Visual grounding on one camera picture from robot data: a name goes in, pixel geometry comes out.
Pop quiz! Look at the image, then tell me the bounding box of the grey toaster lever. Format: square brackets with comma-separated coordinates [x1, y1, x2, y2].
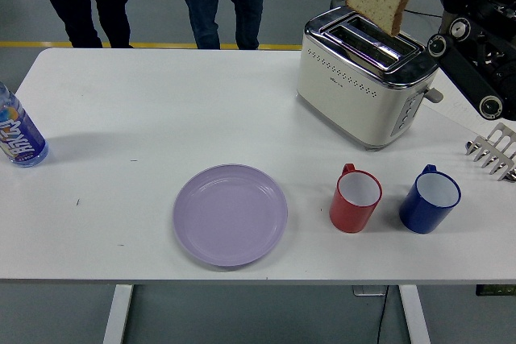
[418, 86, 444, 104]

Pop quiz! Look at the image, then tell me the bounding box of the purple round plate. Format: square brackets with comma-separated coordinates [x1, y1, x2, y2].
[173, 164, 289, 268]

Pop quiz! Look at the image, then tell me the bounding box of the cream and chrome toaster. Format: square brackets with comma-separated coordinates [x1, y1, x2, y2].
[295, 5, 441, 153]

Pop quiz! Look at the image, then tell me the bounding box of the metal toast rack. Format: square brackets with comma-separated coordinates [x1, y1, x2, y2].
[465, 122, 516, 180]

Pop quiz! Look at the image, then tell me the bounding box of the blue enamel mug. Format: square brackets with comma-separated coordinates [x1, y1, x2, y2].
[398, 164, 461, 235]

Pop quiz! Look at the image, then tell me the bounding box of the red enamel mug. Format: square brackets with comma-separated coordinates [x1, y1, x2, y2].
[328, 163, 383, 234]

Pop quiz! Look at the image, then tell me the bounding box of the black table control panel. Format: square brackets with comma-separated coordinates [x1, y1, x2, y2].
[475, 284, 516, 296]

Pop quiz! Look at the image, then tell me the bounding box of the white table leg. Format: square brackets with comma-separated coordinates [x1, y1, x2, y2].
[398, 284, 431, 344]
[102, 284, 134, 344]

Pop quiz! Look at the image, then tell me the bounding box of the blue label water bottle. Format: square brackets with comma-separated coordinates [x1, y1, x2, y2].
[0, 81, 50, 169]

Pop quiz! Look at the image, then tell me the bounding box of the black floor cable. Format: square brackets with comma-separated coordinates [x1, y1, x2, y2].
[402, 7, 444, 21]

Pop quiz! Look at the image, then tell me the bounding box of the grey table bracket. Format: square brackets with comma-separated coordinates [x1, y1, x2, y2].
[352, 285, 389, 296]

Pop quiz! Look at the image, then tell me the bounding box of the black cable under table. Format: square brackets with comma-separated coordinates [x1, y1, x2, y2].
[374, 285, 389, 344]

